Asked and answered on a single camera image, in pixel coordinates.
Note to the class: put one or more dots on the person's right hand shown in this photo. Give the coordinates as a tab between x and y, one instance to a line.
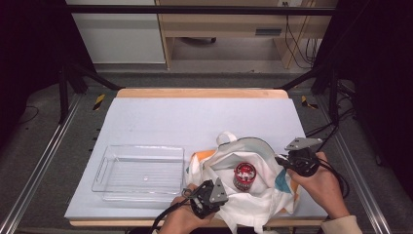
324	191

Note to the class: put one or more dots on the black horizontal frame bar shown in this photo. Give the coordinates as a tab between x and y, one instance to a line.
195	9

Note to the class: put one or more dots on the black curtain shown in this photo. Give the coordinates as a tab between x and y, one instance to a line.
29	48
383	81

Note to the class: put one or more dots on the clear plastic tray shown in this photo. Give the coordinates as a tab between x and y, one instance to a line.
142	175

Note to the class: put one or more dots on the red can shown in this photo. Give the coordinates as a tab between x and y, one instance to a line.
244	175

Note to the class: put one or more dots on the black metal stand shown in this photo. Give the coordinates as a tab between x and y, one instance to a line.
333	94
63	94

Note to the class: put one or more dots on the yellow black floor tape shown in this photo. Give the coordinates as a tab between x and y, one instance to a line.
307	102
99	101

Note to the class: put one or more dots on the wooden table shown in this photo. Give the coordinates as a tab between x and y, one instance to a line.
201	93

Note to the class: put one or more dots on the white tote bag coloured blobs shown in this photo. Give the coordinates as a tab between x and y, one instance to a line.
246	208

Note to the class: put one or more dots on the white cabinet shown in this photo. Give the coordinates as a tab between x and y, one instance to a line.
120	35

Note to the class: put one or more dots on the aluminium floor rail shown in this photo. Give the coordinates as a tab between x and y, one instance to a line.
39	172
360	182

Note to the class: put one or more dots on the pale blue table mat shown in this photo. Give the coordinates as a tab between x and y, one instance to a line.
181	120

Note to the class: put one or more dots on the person's left hand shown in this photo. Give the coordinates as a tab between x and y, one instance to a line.
181	217

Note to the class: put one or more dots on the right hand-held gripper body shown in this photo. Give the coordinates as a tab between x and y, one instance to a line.
303	161

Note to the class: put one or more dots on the light wooden desk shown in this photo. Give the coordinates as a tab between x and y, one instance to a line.
224	24

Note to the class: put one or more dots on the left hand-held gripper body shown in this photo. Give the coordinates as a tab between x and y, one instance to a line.
204	196

